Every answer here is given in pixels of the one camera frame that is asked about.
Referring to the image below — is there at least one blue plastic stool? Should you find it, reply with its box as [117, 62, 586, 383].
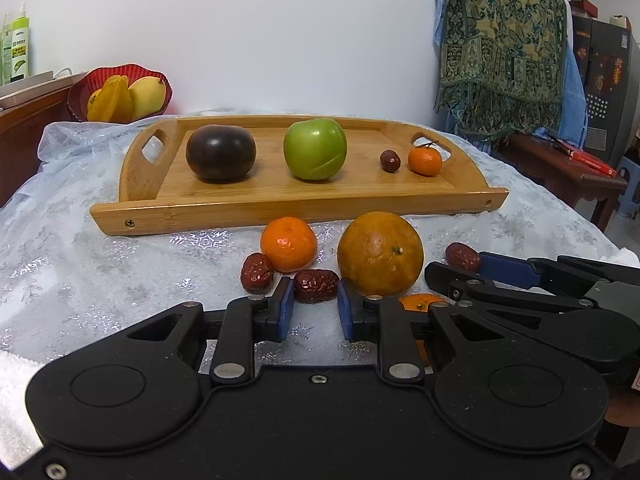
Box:
[614, 156, 640, 221]

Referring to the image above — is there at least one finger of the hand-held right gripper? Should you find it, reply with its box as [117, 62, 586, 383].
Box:
[424, 261, 601, 342]
[477, 252, 617, 297]

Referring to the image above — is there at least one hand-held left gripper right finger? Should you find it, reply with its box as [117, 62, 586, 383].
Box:
[336, 280, 506, 386]

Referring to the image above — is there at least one dark wooden side table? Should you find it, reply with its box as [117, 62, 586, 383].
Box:
[492, 130, 629, 233]

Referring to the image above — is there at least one green apple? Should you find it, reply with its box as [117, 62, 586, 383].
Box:
[283, 117, 348, 182]

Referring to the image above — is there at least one yellow starfruit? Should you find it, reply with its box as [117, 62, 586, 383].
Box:
[86, 74, 134, 123]

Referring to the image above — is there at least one red glass fruit bowl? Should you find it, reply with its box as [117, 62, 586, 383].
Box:
[67, 63, 174, 124]

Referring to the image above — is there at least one large greenish orange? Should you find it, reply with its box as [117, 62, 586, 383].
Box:
[337, 211, 425, 297]

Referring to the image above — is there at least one red book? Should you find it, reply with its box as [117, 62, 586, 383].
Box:
[545, 132, 618, 177]

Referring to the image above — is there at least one dark purple round fruit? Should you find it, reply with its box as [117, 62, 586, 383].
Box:
[185, 125, 257, 184]

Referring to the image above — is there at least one white towel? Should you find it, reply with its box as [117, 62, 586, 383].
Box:
[0, 246, 640, 468]

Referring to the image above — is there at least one green label bottle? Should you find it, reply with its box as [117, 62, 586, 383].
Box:
[10, 2, 31, 83]

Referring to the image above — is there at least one white plastic tray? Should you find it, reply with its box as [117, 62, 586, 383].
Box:
[0, 67, 91, 111]

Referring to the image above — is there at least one yellow mango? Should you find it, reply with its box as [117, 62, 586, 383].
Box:
[128, 76, 167, 117]

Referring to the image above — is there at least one brown wooden cabinet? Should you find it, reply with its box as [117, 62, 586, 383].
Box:
[0, 72, 88, 208]

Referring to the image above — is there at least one wooden bamboo tray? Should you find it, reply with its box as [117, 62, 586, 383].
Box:
[89, 115, 510, 237]

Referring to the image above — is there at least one black refrigerator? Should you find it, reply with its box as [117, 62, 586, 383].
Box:
[570, 12, 640, 183]

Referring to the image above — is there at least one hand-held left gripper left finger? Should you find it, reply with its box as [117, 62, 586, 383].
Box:
[127, 276, 296, 386]

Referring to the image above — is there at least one small tangerine with stem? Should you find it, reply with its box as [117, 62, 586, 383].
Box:
[407, 141, 444, 178]

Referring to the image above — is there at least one snowflake print tablecloth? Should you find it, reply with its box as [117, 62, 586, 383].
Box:
[0, 107, 626, 361]

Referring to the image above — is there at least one green patterned scarf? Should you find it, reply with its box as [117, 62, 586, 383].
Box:
[433, 0, 568, 142]

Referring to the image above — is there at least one pale green bottle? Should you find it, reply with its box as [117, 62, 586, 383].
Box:
[0, 10, 13, 86]

